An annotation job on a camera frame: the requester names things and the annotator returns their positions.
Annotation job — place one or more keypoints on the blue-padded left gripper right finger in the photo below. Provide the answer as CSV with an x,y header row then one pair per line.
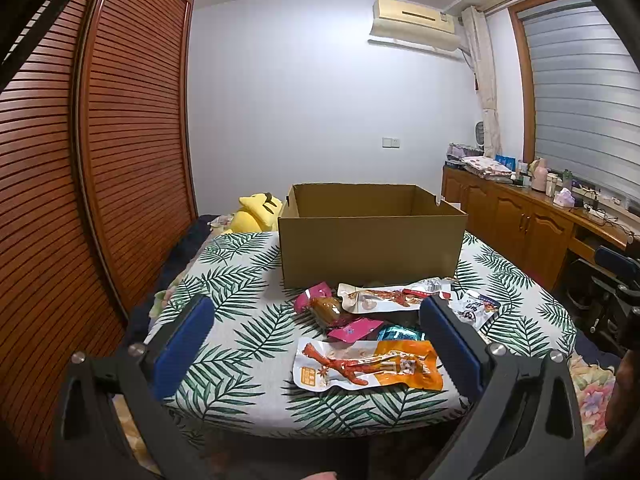
x,y
524,420

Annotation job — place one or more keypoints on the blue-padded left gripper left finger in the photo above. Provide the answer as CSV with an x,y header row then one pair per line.
x,y
116,426

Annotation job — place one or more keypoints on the white blue snack pouch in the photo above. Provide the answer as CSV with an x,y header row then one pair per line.
x,y
474,309

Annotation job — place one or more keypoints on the teal foil snack packet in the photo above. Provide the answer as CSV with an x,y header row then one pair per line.
x,y
398,332

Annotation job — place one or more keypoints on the magenta small snack packet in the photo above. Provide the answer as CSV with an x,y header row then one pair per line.
x,y
356,330

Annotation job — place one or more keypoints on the white chicken feet snack pack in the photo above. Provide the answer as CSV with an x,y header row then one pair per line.
x,y
399,298

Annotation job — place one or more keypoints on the orange chicken feet snack pack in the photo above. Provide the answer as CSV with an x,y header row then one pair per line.
x,y
319,366

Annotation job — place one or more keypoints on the pink brown snack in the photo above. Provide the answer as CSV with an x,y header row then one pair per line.
x,y
323,305

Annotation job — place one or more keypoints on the floral bed sheet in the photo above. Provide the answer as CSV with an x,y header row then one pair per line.
x,y
593,387

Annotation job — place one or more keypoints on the wooden sideboard cabinet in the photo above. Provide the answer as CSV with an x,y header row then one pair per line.
x,y
527,228

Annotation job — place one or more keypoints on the pink kettle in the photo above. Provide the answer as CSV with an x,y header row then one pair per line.
x,y
538,175

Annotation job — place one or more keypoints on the folded floral cloth stack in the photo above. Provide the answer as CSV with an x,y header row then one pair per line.
x,y
487,169

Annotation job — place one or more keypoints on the grey window blind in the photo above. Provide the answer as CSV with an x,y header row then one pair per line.
x,y
586,90

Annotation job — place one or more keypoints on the small white desk fan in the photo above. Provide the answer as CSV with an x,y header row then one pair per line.
x,y
479,135

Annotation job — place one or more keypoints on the wooden louvered wardrobe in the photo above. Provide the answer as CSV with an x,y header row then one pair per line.
x,y
96,188

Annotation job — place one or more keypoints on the brown cardboard box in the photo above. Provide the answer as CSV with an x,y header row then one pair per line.
x,y
365,234

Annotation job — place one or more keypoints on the cream curtain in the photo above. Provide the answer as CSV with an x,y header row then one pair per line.
x,y
479,41

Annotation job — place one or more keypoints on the yellow Pikachu plush toy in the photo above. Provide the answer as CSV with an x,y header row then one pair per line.
x,y
258,213

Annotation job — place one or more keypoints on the white wall switch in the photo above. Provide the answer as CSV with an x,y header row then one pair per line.
x,y
390,143

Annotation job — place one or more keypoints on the beige wall air conditioner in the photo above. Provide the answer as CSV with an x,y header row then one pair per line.
x,y
409,22

